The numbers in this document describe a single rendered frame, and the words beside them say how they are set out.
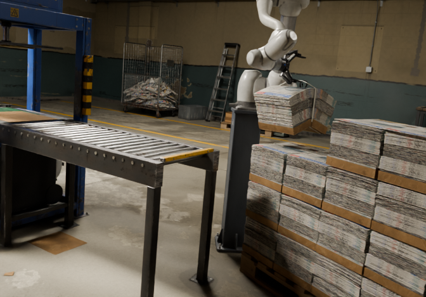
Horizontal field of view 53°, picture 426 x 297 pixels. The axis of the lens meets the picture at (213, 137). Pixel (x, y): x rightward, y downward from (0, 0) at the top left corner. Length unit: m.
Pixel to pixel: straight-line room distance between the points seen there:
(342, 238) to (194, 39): 9.18
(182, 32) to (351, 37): 4.28
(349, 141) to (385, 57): 6.99
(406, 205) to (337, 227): 0.38
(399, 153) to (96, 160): 1.46
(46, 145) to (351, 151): 1.67
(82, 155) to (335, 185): 1.32
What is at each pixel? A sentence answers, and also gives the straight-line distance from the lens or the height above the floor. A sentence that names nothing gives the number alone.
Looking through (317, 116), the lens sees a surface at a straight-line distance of 2.60.
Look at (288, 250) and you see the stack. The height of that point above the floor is 0.30.
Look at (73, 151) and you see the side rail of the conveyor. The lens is 2.45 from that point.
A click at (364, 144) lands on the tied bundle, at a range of 2.08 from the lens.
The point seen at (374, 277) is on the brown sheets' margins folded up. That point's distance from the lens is 2.15.
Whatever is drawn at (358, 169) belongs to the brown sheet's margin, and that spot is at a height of 0.86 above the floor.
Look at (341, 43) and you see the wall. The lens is 9.31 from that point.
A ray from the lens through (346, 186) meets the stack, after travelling 2.17.
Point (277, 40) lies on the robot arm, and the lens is 2.27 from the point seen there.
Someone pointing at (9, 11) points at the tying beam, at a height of 1.50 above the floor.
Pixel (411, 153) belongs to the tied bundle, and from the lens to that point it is 1.97.
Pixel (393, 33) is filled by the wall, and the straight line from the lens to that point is 9.09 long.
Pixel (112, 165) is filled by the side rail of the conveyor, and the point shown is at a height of 0.73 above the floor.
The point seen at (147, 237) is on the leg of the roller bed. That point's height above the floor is 0.42.
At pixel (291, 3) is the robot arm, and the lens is 2.77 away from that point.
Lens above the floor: 1.26
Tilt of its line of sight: 9 degrees down
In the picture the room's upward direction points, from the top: 5 degrees clockwise
